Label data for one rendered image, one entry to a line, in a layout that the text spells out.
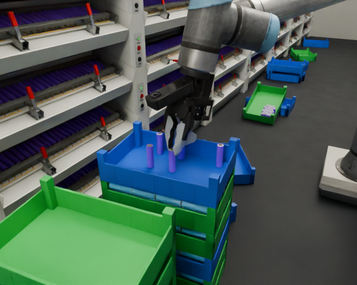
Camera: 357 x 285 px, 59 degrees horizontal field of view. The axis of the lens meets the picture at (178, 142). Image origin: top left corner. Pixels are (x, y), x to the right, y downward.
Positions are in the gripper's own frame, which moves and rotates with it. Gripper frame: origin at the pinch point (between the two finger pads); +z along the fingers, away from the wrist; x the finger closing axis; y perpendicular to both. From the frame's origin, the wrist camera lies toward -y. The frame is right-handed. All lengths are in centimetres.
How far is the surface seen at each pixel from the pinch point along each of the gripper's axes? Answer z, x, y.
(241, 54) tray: -23, 105, 146
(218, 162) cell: 1.9, -6.3, 11.5
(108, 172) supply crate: 7.5, 5.7, -13.3
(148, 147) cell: 1.2, 4.3, -3.7
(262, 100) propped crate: 3, 69, 137
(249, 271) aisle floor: 40, -14, 32
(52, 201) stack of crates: 11.9, 3.9, -27.1
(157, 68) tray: -11, 58, 35
